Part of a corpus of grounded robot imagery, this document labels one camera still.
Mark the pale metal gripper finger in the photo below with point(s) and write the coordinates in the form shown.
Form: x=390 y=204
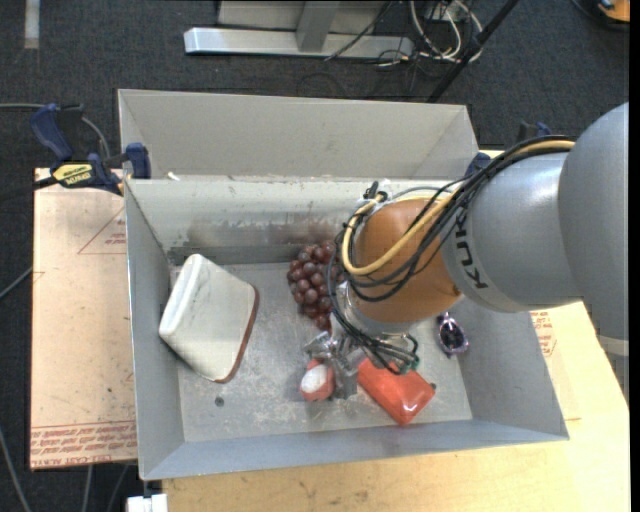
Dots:
x=343 y=384
x=320 y=346

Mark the red and white toy food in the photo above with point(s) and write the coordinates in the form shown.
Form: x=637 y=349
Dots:
x=315 y=382

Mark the orange plastic bottle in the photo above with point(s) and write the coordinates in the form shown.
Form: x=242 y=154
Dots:
x=400 y=395

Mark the grey metal bin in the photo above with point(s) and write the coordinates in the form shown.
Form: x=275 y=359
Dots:
x=280 y=400

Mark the dark red grape bunch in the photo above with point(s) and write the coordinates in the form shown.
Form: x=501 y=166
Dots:
x=310 y=280

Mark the purple sunglasses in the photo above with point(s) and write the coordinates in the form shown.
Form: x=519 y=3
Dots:
x=452 y=337

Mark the white square dish brown rim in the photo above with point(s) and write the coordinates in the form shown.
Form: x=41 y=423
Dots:
x=207 y=315

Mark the brown cardboard board red print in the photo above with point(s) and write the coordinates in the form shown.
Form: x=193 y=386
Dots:
x=80 y=325

